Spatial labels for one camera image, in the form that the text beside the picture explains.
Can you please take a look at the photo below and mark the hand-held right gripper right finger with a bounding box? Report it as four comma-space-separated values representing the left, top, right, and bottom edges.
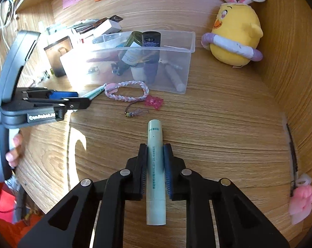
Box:
163, 143, 291, 248

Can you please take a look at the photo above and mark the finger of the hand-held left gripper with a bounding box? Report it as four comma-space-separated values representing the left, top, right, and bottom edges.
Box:
15, 88, 79, 100
22, 97, 92, 112

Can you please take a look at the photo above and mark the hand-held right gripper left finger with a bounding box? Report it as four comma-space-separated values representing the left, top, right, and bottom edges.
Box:
18, 143, 149, 248

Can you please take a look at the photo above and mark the thin white green tube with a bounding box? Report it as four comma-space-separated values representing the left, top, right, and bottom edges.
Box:
80, 83, 107, 101

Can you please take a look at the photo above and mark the pale green cosmetic tube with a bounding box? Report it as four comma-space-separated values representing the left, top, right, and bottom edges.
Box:
146, 119, 167, 226

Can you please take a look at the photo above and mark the dark green glass bottle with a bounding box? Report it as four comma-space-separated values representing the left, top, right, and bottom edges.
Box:
117, 31, 143, 75

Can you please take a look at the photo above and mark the clear plastic storage bin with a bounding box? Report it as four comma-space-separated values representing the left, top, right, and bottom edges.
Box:
59, 30, 196, 95

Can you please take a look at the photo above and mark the person's left hand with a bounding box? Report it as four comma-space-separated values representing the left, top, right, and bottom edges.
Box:
5, 133, 26, 169

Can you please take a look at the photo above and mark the small beaded charm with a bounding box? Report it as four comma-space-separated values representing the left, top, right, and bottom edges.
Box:
124, 102, 149, 118

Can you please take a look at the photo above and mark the pink bear hair clip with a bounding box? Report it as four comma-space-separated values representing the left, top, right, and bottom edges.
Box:
145, 95, 164, 111

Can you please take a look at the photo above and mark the small white jar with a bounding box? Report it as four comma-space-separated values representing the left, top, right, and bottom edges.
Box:
130, 66, 146, 82

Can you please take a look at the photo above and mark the stack of books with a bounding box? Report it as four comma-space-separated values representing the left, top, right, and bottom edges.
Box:
46, 18, 123, 44

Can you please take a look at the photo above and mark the white card box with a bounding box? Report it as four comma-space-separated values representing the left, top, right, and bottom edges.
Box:
93, 19, 120, 39

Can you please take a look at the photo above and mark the dark bottle with black cap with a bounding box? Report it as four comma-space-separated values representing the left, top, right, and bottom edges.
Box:
141, 30, 162, 84

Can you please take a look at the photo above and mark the pink soft toy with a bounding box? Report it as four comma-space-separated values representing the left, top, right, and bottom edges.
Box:
289, 174, 312, 225

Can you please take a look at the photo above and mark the yellow chick plush toy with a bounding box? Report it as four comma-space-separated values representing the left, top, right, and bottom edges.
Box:
201, 0, 267, 69

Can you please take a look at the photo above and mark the purple braided bracelet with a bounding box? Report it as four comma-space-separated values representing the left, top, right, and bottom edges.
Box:
104, 81, 150, 101

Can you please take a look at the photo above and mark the black strap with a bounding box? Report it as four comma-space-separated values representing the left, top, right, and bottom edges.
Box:
285, 123, 299, 197

